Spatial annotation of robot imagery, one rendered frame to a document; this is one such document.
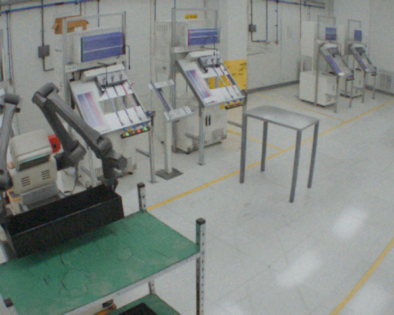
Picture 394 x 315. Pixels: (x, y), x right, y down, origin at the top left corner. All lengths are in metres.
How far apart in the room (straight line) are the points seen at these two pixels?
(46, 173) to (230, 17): 5.25
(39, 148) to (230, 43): 5.27
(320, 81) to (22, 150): 6.43
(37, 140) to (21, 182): 0.24
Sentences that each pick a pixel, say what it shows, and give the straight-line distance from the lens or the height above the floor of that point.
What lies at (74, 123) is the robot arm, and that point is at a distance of 1.65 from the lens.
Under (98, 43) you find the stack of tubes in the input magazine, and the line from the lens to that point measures 4.03.
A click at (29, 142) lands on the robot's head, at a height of 1.35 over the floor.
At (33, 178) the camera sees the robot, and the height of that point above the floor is 1.16.
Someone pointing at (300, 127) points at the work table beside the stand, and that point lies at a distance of 3.67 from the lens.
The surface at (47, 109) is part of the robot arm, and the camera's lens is 1.79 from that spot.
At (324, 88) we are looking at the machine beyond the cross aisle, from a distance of 7.50.
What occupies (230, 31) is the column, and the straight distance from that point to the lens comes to 6.70.
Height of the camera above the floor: 1.94
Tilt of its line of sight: 23 degrees down
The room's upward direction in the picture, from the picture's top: straight up
